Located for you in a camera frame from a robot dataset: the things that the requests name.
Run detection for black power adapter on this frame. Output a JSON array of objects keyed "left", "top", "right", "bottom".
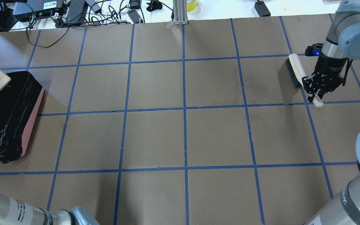
[{"left": 127, "top": 9, "right": 144, "bottom": 24}]

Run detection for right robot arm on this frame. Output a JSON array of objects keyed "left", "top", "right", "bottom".
[{"left": 300, "top": 0, "right": 360, "bottom": 225}]

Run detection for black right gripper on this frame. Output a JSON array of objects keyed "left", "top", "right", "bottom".
[{"left": 302, "top": 53, "right": 349, "bottom": 102}]

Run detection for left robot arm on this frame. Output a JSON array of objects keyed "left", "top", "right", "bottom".
[{"left": 0, "top": 194, "right": 99, "bottom": 225}]

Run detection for bin with black bag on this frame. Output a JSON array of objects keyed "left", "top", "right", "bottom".
[{"left": 0, "top": 71, "right": 43, "bottom": 164}]

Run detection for white hand brush black bristles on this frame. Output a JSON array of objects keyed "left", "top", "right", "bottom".
[{"left": 285, "top": 53, "right": 324, "bottom": 108}]

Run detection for yellow tape roll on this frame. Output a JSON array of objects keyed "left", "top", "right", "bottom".
[{"left": 186, "top": 0, "right": 200, "bottom": 13}]

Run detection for aluminium frame post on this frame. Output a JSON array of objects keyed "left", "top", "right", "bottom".
[{"left": 173, "top": 0, "right": 189, "bottom": 25}]

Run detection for black power brick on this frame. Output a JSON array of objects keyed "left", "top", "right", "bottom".
[{"left": 64, "top": 0, "right": 88, "bottom": 25}]

